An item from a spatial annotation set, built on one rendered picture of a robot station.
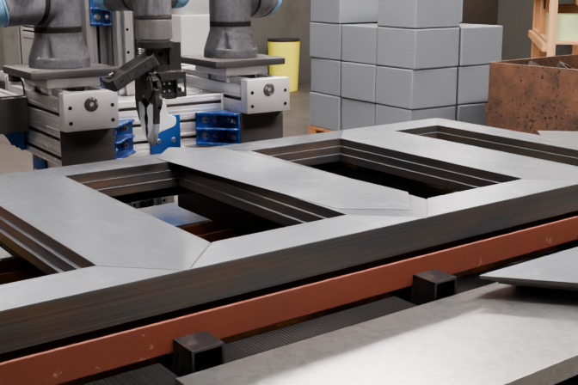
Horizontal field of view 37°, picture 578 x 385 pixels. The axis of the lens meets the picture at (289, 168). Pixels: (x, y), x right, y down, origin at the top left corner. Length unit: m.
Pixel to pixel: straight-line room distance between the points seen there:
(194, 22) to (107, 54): 6.65
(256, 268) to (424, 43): 4.66
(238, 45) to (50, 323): 1.43
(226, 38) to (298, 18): 8.33
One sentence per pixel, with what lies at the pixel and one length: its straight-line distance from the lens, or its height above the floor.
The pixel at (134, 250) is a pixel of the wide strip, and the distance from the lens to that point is 1.28.
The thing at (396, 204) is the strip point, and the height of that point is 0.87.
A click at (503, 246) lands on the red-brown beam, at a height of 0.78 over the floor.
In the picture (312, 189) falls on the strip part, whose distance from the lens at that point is 1.62.
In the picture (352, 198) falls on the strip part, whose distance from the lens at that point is 1.56.
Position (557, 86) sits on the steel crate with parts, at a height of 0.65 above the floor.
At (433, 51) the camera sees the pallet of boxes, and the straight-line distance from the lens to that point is 5.89.
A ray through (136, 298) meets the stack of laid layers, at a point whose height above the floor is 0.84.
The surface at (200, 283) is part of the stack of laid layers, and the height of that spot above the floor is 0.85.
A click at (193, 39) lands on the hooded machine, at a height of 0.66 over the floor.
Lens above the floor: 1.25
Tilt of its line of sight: 12 degrees down
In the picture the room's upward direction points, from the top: straight up
